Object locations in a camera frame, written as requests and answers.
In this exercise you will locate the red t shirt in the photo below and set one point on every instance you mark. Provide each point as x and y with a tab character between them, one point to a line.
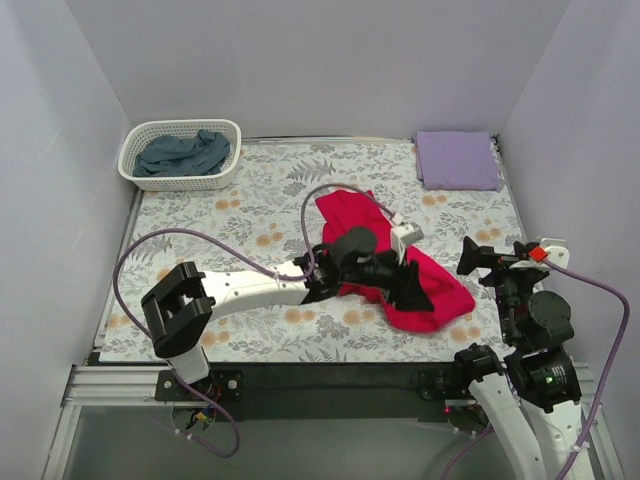
342	211

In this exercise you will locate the folded purple t shirt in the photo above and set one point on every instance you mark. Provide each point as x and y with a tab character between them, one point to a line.
455	160

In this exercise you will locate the floral patterned table cloth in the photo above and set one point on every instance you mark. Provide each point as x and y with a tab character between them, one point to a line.
263	216

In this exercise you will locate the crumpled grey-blue t shirt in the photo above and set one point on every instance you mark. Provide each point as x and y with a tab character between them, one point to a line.
171	156

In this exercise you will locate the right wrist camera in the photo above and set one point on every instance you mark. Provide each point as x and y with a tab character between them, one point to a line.
547	251

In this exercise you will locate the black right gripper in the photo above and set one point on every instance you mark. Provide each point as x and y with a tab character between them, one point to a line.
489	260

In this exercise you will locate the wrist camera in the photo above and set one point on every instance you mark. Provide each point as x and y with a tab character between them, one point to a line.
403	233
547	251

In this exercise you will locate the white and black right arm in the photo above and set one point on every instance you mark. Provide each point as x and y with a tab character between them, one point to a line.
531	397

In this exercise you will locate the white perforated plastic basket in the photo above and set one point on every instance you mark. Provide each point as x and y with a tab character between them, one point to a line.
140	136

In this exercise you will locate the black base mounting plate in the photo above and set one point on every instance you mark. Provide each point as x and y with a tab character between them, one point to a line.
300	391

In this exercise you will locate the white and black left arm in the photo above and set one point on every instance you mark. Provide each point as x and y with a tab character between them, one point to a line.
178	308

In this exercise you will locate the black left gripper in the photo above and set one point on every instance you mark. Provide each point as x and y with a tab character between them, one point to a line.
400	280

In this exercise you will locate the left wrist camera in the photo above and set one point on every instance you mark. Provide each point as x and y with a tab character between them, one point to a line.
403	233

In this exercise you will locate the aluminium frame rail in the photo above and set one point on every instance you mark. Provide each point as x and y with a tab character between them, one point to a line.
117	386

